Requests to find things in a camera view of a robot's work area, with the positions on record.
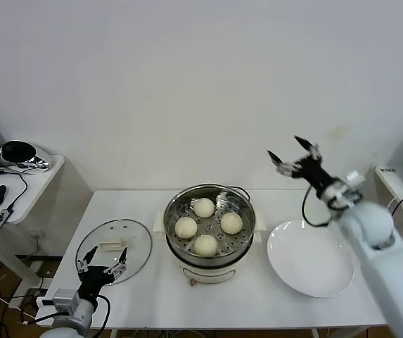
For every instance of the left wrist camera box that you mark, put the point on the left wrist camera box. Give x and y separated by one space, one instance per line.
65 299

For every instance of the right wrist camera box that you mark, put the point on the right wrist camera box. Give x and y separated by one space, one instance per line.
355 177

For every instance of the white side table with mouse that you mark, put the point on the white side table with mouse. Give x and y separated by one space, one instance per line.
39 183

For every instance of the small grey usb adapter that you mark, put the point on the small grey usb adapter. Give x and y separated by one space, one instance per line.
0 218

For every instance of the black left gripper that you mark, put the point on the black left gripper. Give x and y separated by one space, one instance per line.
94 280

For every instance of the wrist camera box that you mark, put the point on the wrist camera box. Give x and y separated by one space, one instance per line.
65 299
355 177

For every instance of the chrome round device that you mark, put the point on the chrome round device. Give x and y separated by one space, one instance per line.
14 151

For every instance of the steel steamer pot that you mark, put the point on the steel steamer pot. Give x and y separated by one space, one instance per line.
208 271

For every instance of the white round plate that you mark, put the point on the white round plate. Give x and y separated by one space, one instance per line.
303 257

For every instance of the white printed label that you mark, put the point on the white printed label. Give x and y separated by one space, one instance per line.
387 169

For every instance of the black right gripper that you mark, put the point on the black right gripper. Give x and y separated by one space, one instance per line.
310 172

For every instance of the white steamed baozi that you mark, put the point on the white steamed baozi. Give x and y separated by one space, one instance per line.
203 207
231 223
205 244
185 227

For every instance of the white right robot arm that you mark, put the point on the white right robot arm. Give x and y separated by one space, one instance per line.
380 267

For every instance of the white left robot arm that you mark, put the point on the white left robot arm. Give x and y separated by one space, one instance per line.
78 317

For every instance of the stainless steel steamer basket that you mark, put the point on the stainless steel steamer basket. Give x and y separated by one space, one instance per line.
176 207

